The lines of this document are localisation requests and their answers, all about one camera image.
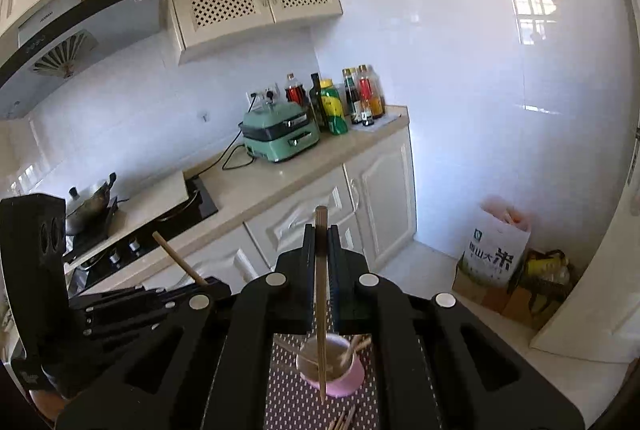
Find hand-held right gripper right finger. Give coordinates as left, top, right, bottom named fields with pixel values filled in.
left=327, top=224, right=586, bottom=430

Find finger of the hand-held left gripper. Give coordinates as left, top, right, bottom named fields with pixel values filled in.
left=70, top=306, right=183, bottom=346
left=69, top=276, right=233, bottom=314

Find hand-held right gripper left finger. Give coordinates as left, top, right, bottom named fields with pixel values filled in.
left=56, top=225, right=316, bottom=430

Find long wooden chopstick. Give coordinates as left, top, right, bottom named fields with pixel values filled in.
left=315, top=206, right=328, bottom=400
left=151, top=231, right=210, bottom=288

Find bunch of wooden chopsticks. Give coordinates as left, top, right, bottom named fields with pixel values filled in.
left=272, top=335, right=373, bottom=430

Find pink cup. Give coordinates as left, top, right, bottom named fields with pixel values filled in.
left=296, top=335, right=366, bottom=398

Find steel wok with lid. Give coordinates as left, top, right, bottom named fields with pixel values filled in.
left=64, top=172, right=121, bottom=236

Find beige cutting board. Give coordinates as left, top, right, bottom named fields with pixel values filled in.
left=117, top=170, right=193, bottom=223

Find black glass cooktop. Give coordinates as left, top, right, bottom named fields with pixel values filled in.
left=62, top=175, right=220, bottom=296

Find cream base cabinets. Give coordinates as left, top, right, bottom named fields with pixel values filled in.
left=65, top=105, right=418, bottom=306

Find green electric cooker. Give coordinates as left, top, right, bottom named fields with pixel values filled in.
left=239, top=102, right=322, bottom=165

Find white rice bag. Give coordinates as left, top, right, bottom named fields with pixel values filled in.
left=460, top=195, right=532, bottom=288

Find brown cardboard box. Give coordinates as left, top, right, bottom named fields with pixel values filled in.
left=451, top=250, right=576, bottom=331

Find white paper sheet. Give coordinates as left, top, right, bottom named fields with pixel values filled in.
left=350, top=110, right=403, bottom=133

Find yellow-green bottle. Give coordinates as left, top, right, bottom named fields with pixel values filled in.
left=320, top=79, right=349, bottom=136

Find dark green oil bottle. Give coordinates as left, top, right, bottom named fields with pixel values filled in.
left=309, top=72, right=328, bottom=131

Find dark soy sauce bottle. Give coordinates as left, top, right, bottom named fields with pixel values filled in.
left=342, top=67, right=362, bottom=125

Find red-orange sauce bottle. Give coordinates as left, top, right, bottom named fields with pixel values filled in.
left=356, top=64, right=387, bottom=120

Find dark cola bottle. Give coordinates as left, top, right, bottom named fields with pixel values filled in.
left=285, top=72, right=307, bottom=108

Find yellow bag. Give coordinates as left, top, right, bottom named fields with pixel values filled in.
left=522, top=250, right=571, bottom=291

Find grey range hood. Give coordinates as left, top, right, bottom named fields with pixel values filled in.
left=0, top=0, right=163, bottom=121

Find white door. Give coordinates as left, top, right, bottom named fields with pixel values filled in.
left=530, top=0, right=640, bottom=363

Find black power cable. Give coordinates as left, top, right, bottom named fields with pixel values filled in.
left=221, top=92, right=273, bottom=172

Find white wall socket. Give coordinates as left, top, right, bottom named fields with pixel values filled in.
left=246, top=82, right=282, bottom=107

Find cream lattice-door wall cabinet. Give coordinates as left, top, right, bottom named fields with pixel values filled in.
left=160, top=0, right=343, bottom=65

